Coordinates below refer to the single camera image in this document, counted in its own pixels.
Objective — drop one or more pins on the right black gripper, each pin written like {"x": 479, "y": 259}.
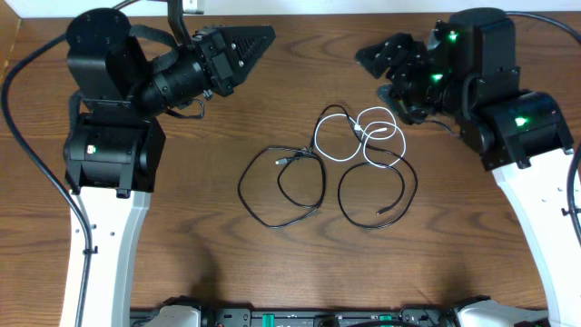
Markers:
{"x": 415, "y": 54}

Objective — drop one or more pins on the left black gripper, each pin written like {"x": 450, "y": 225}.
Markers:
{"x": 219, "y": 68}

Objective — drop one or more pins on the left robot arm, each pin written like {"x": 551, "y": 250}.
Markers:
{"x": 128, "y": 75}

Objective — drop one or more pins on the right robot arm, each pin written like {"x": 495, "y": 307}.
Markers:
{"x": 468, "y": 70}

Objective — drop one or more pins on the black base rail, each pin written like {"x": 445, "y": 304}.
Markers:
{"x": 244, "y": 314}

